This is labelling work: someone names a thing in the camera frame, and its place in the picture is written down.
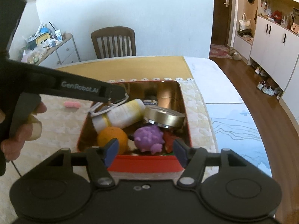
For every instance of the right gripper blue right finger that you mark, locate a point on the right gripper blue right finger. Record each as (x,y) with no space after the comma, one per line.
(193,162)

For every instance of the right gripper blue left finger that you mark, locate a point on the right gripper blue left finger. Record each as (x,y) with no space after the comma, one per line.
(99,159)

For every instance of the orange fruit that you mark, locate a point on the orange fruit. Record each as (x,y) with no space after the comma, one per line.
(113,132)

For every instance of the white frame sunglasses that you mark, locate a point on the white frame sunglasses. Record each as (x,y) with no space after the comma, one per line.
(103,108)

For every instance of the purple spiky plush toy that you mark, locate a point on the purple spiky plush toy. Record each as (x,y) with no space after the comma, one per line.
(149,139)

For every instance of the round gold tin mirror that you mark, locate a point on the round gold tin mirror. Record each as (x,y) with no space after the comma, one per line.
(163,117)

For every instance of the pink cylinder tube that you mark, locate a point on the pink cylinder tube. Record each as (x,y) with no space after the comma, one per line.
(72,104)

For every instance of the white yellow lotion bottle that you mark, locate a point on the white yellow lotion bottle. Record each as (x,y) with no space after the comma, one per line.
(121,116)

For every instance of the person left hand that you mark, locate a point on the person left hand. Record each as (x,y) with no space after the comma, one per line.
(12,146)

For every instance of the clutter pile on cabinet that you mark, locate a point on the clutter pile on cabinet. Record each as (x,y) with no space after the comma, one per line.
(37,45)

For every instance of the quilted beige table mat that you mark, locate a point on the quilted beige table mat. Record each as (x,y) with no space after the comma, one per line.
(72,128)

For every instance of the white drawer cabinet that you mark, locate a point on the white drawer cabinet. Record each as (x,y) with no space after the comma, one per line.
(63,54)

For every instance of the yellow table cloth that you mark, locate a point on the yellow table cloth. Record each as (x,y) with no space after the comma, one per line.
(128,68)

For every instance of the brown wooden chair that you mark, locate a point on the brown wooden chair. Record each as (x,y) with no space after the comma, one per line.
(117,41)

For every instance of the white sneakers pair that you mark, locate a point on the white sneakers pair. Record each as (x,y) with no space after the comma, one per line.
(266,89)

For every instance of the red patterned door rug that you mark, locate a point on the red patterned door rug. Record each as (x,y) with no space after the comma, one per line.
(217,51)

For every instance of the beige slippers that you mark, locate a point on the beige slippers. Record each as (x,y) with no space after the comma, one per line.
(235,55)

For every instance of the white tote bag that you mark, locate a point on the white tote bag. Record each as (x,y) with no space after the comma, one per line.
(244,23)

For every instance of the dark brown door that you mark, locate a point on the dark brown door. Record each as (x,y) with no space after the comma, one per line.
(221,22)

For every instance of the white wall cabinets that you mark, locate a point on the white wall cabinets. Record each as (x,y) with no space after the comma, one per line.
(273,45)

